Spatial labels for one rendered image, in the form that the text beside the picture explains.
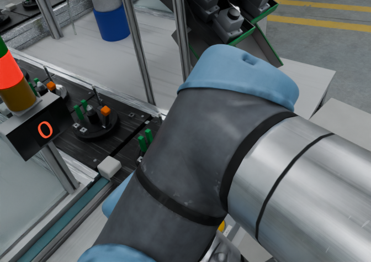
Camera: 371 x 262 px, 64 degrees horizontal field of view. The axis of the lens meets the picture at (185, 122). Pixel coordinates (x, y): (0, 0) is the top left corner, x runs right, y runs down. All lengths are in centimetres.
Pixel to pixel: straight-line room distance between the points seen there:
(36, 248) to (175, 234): 62
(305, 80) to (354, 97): 143
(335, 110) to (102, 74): 94
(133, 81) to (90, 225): 67
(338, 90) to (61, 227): 229
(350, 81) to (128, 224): 265
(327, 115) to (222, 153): 95
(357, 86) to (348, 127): 169
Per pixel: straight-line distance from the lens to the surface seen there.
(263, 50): 104
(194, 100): 19
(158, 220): 20
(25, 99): 59
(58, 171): 76
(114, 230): 22
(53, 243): 81
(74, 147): 92
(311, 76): 126
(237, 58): 19
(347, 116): 112
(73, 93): 112
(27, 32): 183
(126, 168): 81
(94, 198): 82
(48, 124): 63
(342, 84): 274
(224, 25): 75
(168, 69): 131
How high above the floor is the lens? 158
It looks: 44 degrees down
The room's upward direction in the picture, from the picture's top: 8 degrees counter-clockwise
